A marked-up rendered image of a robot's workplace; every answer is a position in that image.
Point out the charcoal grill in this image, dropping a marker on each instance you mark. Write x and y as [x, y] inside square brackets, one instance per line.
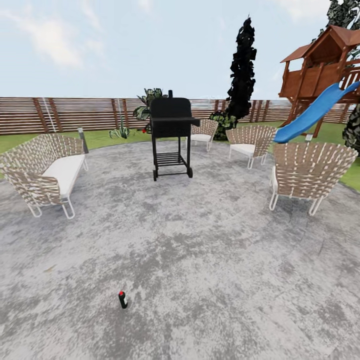
[171, 117]

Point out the garden chair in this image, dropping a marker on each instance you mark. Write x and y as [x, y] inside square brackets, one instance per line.
[253, 141]
[56, 182]
[205, 132]
[309, 170]

